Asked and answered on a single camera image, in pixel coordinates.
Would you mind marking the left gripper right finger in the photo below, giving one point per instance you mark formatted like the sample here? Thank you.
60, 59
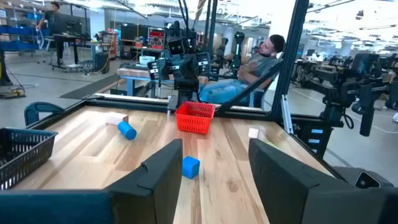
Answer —
286, 193

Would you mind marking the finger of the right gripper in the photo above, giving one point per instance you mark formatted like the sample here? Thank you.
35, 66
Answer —
157, 70
204, 63

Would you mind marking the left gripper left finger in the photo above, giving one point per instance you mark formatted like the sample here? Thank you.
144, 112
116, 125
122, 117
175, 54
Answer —
155, 193

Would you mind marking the blue foam cube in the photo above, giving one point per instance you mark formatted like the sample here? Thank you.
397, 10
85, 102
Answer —
190, 168

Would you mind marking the blue foam cylinder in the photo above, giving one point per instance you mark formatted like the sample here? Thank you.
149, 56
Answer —
127, 130

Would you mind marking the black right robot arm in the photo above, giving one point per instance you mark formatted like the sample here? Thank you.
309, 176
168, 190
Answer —
186, 88

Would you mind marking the black background robot arm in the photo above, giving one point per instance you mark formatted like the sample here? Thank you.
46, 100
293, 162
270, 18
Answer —
367, 93
237, 49

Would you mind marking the white bin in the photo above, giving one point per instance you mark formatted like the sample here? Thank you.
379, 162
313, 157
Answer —
146, 60

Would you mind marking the blue-legged workbench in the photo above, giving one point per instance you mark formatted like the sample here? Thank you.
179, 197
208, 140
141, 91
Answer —
133, 73

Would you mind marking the red tool cabinet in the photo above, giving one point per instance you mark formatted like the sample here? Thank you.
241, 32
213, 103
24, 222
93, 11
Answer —
156, 39

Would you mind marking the seated person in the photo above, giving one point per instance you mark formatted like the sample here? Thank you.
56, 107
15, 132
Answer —
258, 67

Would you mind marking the red plastic basket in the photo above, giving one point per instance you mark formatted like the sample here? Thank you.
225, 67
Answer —
194, 121

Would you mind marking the black computer tower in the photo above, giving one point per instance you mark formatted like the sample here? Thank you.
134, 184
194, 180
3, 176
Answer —
102, 62

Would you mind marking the black control box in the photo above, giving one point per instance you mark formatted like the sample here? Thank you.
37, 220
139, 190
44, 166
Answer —
315, 140

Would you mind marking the small wooden cube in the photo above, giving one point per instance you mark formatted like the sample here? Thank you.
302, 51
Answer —
253, 133

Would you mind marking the black floor mat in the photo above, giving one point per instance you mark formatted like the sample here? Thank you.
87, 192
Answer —
90, 88

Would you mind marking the black standing desk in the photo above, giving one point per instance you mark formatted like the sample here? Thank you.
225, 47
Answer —
66, 39

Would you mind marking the standing person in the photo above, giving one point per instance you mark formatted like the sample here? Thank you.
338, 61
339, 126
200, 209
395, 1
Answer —
54, 21

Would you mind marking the blue chair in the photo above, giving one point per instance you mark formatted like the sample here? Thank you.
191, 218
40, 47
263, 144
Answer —
37, 107

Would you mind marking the black plastic basket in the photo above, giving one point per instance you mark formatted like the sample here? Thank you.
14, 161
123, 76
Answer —
21, 155

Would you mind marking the shelving with blue bins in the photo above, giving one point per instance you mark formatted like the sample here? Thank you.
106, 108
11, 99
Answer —
18, 31

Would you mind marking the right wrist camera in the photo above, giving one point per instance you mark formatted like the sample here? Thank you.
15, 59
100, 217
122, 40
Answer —
176, 46

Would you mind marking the silver metal bracket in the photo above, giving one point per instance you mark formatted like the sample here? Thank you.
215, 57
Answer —
287, 115

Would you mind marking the table-level camera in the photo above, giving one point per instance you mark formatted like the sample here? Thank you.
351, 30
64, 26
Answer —
367, 180

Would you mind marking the black gantry post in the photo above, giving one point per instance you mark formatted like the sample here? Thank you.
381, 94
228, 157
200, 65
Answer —
289, 62

